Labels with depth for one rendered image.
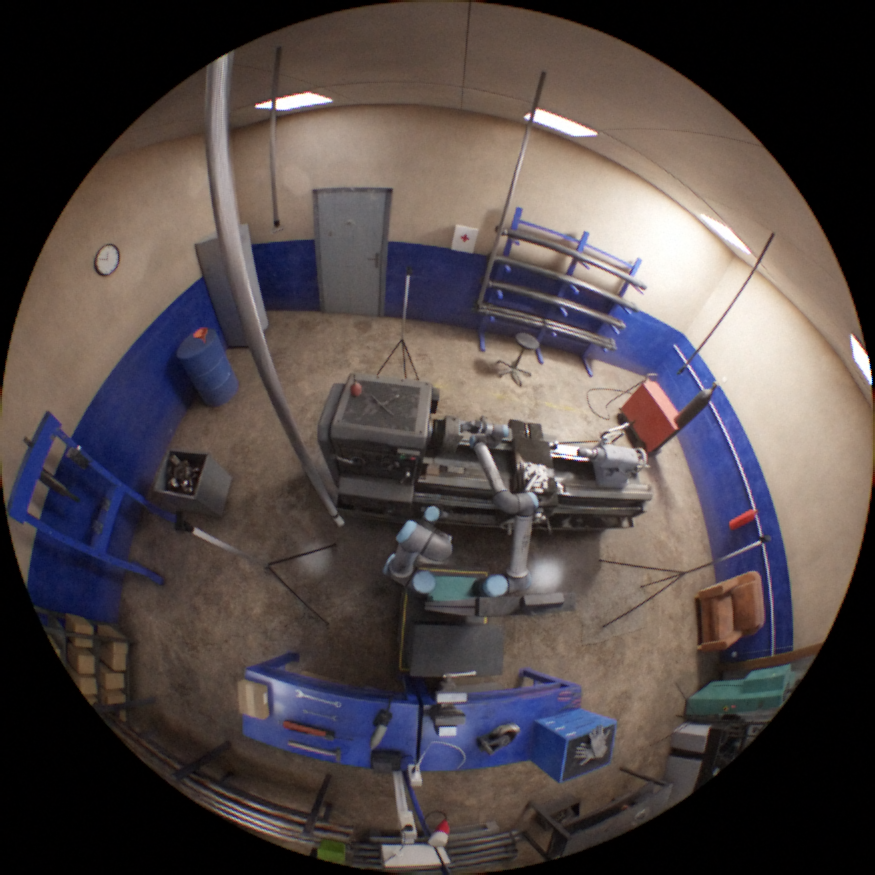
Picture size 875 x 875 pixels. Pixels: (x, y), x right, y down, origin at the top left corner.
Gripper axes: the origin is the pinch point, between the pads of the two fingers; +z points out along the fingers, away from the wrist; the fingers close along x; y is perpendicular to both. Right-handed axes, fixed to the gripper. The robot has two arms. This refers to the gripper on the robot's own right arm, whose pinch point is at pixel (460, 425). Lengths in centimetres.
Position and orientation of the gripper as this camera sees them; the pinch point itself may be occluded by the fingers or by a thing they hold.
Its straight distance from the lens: 193.4
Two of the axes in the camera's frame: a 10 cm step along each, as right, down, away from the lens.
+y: -0.9, 9.2, -3.7
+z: -9.9, -1.3, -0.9
